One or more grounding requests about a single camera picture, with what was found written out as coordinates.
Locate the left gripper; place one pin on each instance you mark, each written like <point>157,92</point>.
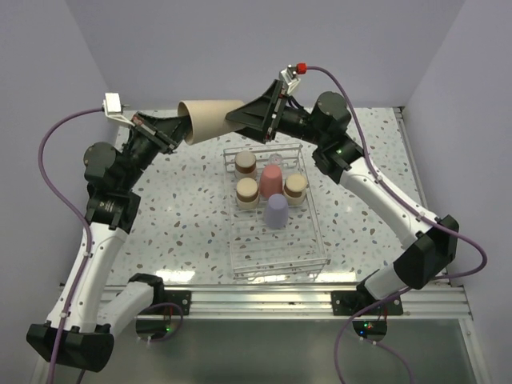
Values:
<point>169,132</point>

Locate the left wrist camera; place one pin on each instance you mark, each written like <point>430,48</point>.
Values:
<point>113,109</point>

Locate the purple plastic cup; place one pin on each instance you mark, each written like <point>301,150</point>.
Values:
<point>276,211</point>

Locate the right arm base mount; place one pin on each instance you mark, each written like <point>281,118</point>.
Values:
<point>349,302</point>

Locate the beige plastic cup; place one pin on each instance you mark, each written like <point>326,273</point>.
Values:
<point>208,118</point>

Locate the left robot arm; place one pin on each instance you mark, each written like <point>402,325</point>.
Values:
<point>79,332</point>

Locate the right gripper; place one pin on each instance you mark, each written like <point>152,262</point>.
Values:
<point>255,118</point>

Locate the clear glass cup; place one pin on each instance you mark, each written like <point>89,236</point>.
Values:
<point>275,159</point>

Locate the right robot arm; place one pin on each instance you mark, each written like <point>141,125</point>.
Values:
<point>429,242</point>

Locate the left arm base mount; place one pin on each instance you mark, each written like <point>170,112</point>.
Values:
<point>181,299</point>

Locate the white wire dish rack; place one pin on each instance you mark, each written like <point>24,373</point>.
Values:
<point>259,254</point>

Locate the red plastic cup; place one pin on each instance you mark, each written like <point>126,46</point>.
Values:
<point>270,181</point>

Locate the aluminium front rail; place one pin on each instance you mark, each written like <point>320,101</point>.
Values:
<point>313,302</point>

